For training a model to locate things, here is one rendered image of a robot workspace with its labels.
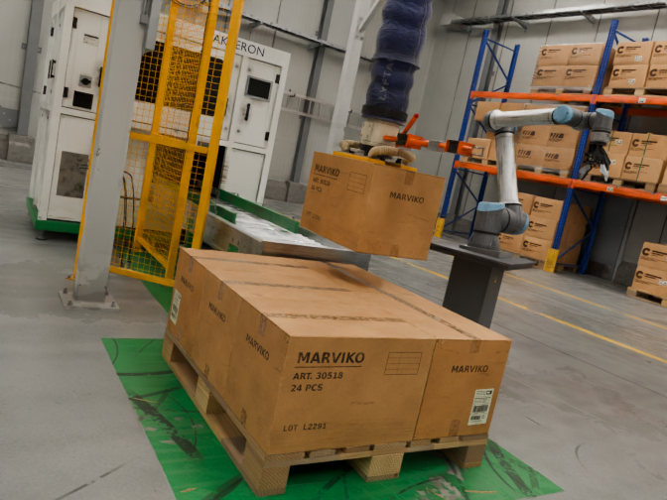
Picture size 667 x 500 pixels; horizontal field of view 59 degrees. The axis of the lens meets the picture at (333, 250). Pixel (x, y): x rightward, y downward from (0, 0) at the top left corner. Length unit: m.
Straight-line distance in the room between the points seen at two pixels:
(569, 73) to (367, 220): 8.90
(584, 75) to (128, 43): 8.69
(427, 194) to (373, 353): 0.99
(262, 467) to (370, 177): 1.28
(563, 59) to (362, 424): 9.82
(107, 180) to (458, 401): 2.24
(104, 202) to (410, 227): 1.75
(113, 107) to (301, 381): 2.12
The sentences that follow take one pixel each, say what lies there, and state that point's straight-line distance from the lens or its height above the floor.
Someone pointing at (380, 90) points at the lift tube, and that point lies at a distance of 2.87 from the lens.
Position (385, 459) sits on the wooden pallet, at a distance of 2.25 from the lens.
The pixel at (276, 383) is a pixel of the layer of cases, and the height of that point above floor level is 0.38.
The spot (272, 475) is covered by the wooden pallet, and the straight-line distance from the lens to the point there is 2.02.
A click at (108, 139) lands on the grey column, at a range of 3.52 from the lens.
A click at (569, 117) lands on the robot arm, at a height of 1.54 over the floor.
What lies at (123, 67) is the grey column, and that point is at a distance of 3.53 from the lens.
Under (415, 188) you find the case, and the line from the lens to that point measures 2.70.
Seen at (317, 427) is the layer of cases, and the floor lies 0.23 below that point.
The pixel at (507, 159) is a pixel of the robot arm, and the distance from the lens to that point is 3.70.
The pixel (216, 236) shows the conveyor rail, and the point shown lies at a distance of 3.72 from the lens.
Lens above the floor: 1.08
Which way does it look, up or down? 8 degrees down
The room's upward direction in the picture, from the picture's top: 12 degrees clockwise
